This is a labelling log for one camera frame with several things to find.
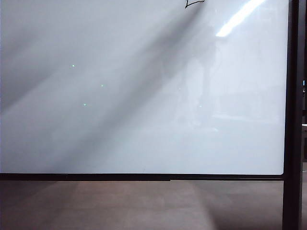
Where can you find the white glossy whiteboard panel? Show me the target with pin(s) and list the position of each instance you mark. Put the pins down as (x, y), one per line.
(96, 134)

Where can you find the black ink number mark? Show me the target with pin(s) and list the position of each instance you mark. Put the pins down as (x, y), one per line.
(192, 4)

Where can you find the dark device with blue light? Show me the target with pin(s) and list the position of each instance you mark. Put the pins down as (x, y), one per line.
(305, 86)

